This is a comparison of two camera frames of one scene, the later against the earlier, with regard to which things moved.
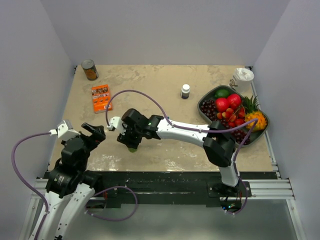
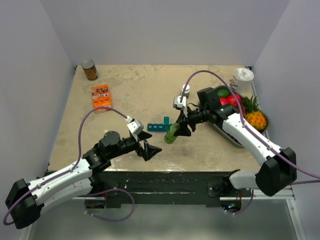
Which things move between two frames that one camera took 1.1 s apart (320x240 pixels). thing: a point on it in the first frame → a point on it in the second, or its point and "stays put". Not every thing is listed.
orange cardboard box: (101, 97) stays put
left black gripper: (98, 134) → (149, 150)
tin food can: (90, 69) stays put
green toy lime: (221, 93) stays put
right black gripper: (126, 139) → (183, 130)
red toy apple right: (234, 100) stays put
